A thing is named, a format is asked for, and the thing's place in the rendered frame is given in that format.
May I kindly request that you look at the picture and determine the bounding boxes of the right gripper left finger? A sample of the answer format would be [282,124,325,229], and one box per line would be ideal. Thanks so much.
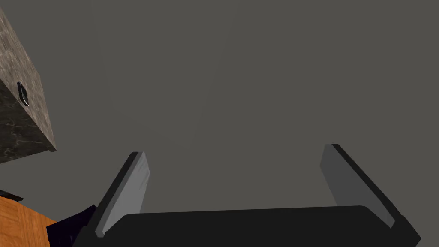
[92,151,151,238]

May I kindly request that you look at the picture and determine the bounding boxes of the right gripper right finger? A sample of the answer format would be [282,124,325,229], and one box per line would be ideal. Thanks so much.
[320,143,405,229]

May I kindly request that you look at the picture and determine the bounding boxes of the orange wooden cabinet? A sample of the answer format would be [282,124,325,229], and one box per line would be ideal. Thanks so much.
[0,195,57,247]

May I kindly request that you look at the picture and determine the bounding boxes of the grey marble cupboard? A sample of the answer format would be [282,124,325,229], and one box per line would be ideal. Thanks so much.
[0,6,57,165]

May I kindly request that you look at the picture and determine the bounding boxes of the black cupboard handle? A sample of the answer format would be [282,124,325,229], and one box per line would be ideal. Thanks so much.
[16,81,30,107]

